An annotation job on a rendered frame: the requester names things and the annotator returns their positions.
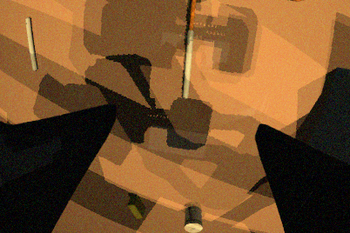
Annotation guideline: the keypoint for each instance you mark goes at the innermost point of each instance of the orange string with wooden stick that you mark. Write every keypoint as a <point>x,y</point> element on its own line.
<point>188,51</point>

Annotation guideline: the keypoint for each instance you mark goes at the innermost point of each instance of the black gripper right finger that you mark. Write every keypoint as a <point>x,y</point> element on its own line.
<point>311,189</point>

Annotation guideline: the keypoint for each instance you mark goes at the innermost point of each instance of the pale wooden stick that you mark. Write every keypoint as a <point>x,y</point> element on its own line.
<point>31,44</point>

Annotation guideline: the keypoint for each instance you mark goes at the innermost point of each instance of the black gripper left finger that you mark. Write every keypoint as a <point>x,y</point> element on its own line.
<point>43,162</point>

